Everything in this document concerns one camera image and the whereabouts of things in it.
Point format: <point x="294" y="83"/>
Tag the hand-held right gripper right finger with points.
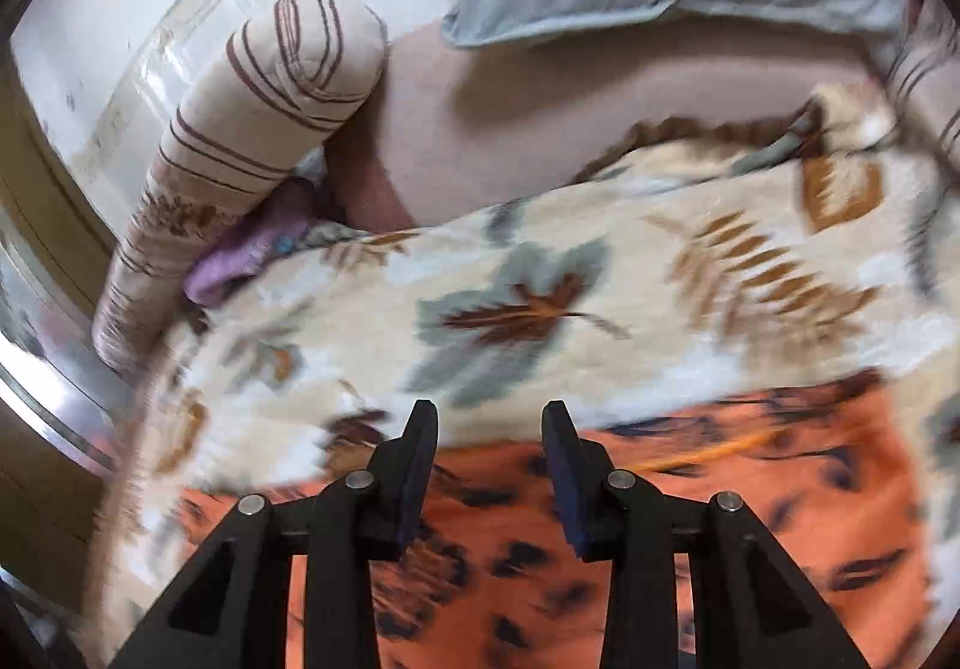
<point x="571" y="489"/>

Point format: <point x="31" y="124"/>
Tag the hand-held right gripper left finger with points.
<point x="409" y="489"/>

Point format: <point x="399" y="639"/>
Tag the orange floral shirt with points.
<point x="750" y="489"/>

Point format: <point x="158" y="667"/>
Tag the leaf print blanket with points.
<point x="600" y="264"/>

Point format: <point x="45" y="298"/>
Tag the purple cloth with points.
<point x="240" y="256"/>

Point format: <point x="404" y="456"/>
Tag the pink bed sheet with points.
<point x="525" y="106"/>

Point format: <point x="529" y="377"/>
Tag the striped bolster pillow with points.
<point x="255" y="114"/>

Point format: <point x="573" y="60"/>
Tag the wooden door with patterned glass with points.
<point x="45" y="309"/>

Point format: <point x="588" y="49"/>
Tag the striped floral pillow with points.
<point x="934" y="84"/>

